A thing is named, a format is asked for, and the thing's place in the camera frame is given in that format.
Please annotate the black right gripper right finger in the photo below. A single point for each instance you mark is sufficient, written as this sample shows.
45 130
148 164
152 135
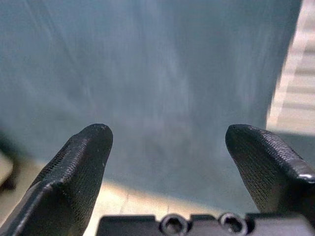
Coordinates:
265 169

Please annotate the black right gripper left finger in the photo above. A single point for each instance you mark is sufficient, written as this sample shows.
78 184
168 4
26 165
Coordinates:
71 177

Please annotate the white duvet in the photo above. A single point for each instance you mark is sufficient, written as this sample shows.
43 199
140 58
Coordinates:
157 73

